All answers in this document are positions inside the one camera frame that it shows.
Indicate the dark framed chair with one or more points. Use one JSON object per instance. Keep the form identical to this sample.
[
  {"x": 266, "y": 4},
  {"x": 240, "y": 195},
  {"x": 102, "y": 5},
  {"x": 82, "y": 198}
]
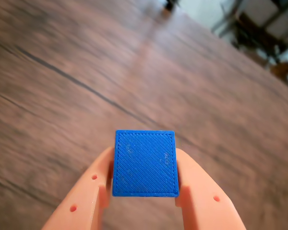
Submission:
[{"x": 249, "y": 31}]

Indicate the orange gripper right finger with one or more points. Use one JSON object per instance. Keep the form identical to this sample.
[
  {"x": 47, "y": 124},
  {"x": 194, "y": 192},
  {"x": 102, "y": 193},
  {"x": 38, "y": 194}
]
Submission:
[{"x": 204, "y": 203}]

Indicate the blue cube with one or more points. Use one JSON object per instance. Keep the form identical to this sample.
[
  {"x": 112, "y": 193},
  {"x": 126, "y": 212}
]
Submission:
[{"x": 145, "y": 165}]

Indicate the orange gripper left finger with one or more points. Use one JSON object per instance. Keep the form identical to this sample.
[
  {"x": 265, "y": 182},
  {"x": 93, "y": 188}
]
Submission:
[{"x": 84, "y": 198}]

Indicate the dark stand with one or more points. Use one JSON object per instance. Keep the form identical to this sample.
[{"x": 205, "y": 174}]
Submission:
[{"x": 169, "y": 3}]

